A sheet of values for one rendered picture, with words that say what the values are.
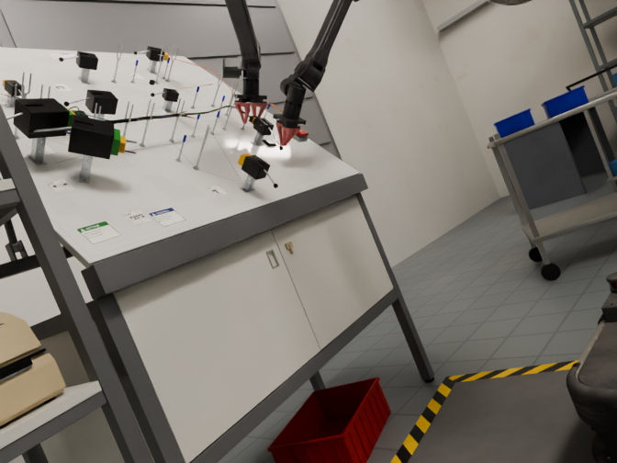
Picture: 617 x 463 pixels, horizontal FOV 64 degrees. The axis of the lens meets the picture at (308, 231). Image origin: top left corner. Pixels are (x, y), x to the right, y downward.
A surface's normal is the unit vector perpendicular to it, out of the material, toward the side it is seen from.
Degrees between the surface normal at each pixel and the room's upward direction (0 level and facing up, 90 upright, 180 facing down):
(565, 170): 90
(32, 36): 90
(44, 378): 90
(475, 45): 90
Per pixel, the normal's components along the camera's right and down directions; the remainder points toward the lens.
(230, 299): 0.75, -0.29
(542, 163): -0.65, 0.29
